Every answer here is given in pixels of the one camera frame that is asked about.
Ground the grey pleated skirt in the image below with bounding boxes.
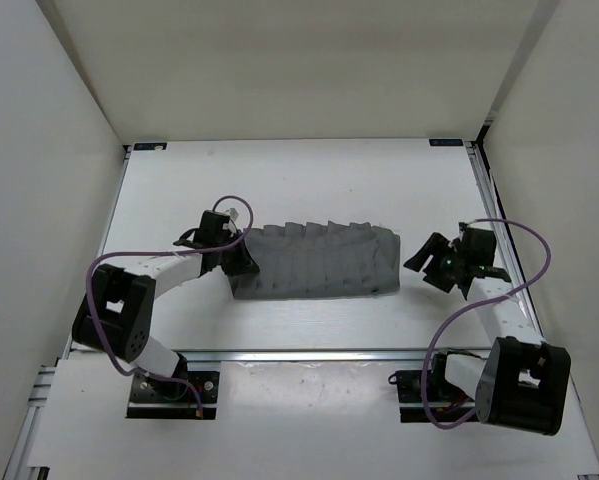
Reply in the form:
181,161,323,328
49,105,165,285
229,221,401,300

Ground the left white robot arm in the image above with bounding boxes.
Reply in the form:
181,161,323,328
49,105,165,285
72,208,259,400

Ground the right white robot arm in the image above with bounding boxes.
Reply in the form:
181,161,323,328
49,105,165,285
404,219,571,436

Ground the right blue corner label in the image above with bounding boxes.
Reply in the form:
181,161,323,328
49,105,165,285
429,138,464,147

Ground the blue corner label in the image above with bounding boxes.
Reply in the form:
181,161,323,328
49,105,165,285
133,142,167,151
429,138,464,147

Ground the left blue corner label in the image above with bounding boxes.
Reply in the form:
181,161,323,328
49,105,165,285
133,142,167,151

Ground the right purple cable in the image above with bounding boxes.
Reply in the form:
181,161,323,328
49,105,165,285
421,217,554,431

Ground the purple cable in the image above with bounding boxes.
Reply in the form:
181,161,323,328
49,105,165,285
421,217,554,431
86,194,254,419

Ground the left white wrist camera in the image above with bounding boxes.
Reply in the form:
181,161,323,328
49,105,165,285
223,208,239,235

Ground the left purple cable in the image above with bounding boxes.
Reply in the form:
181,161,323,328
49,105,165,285
86,194,254,419

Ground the aluminium table frame rail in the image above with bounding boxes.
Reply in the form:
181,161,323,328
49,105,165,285
467,142,552,345

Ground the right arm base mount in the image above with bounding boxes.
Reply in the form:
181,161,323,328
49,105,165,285
388,370,475,424

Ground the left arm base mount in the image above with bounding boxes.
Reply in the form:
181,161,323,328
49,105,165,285
126,370,220,420

